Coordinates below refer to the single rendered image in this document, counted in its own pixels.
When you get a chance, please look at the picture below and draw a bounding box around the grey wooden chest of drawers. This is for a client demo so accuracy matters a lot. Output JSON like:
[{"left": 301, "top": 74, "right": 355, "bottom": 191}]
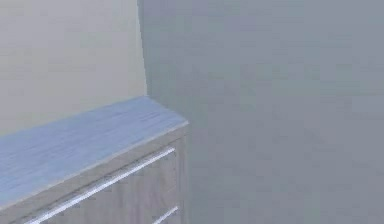
[{"left": 0, "top": 95, "right": 191, "bottom": 224}]

